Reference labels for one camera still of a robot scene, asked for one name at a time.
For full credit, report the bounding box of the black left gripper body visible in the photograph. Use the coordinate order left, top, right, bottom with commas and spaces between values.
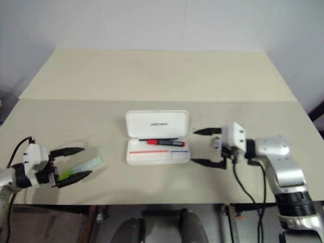
34, 151, 61, 189

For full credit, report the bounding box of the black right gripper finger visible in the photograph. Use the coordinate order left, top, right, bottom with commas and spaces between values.
193, 127, 223, 136
190, 157, 229, 170

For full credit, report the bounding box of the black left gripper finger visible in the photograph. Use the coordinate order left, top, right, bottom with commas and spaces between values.
50, 147, 86, 159
57, 171, 93, 189

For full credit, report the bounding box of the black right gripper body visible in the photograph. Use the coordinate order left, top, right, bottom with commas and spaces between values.
213, 136, 240, 163

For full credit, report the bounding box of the green marker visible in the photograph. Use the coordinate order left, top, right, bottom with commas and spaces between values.
58, 155, 105, 180

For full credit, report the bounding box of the white plastic pencil case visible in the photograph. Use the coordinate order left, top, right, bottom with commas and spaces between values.
125, 109, 191, 166

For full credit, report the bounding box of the red marker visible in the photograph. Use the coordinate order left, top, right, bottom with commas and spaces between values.
147, 138, 186, 148

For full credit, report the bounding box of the thin black pen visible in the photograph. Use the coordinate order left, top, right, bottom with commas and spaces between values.
138, 137, 178, 142

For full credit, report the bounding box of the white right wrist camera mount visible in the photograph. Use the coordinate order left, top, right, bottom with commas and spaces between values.
221, 121, 248, 163

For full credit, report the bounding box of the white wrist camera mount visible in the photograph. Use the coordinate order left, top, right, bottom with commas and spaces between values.
22, 143, 50, 187
221, 121, 248, 163

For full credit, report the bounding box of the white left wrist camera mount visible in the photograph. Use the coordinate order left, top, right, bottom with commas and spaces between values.
22, 143, 50, 187

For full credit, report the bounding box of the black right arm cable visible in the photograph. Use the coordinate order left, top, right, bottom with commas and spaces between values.
247, 158, 268, 206
231, 160, 264, 243

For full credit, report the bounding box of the metal table frame bracket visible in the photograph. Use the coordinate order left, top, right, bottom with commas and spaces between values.
87, 204, 107, 225
219, 202, 245, 243

